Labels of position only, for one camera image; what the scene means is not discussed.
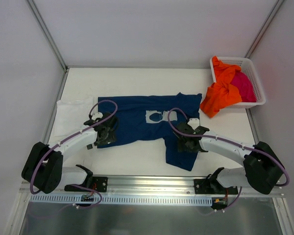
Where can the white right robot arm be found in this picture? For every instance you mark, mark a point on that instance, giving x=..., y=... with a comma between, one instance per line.
x=259, y=167

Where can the white plastic basket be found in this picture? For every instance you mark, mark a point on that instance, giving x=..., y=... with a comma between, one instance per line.
x=248, y=68

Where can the white slotted cable duct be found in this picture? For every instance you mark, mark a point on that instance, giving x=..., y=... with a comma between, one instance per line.
x=203, y=201

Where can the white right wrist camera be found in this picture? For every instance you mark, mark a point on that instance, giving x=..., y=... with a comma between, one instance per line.
x=194, y=123

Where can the aluminium mounting rail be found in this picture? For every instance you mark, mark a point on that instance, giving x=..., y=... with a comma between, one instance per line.
x=161, y=186

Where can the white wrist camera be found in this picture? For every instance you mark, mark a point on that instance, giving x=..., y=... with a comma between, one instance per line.
x=194, y=123
x=97, y=116

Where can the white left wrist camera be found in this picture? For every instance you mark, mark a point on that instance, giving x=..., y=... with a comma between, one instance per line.
x=97, y=116

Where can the pink t shirt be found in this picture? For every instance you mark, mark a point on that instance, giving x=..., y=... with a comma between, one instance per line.
x=244, y=86

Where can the orange t shirt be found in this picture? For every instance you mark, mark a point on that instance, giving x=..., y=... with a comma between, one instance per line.
x=221, y=93

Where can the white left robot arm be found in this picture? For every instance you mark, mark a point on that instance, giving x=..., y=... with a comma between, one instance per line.
x=44, y=168

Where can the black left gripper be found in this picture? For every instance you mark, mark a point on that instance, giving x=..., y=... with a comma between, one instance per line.
x=109, y=132

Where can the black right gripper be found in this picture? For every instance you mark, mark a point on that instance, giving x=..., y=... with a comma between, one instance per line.
x=186, y=141

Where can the blue printed t shirt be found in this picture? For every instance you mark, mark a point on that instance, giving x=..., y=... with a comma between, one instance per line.
x=148, y=118

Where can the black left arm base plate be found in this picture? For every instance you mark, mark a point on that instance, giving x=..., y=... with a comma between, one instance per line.
x=99, y=184

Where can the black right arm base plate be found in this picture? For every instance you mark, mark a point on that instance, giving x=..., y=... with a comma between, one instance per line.
x=207, y=186

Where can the folded white t shirt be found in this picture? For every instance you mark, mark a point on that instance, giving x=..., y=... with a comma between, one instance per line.
x=70, y=116

